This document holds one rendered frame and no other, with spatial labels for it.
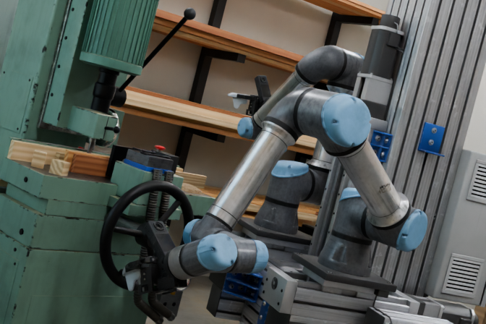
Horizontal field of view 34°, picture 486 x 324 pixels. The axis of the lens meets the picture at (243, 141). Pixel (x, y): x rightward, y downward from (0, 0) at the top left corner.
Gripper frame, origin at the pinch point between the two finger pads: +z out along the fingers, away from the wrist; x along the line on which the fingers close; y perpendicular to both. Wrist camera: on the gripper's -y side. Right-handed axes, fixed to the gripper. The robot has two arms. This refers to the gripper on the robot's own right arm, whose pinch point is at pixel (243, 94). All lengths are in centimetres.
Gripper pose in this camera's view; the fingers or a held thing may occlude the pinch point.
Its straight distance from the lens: 320.4
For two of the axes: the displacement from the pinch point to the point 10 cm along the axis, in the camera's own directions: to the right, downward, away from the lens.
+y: -1.4, 9.8, 1.2
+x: 8.2, 0.4, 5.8
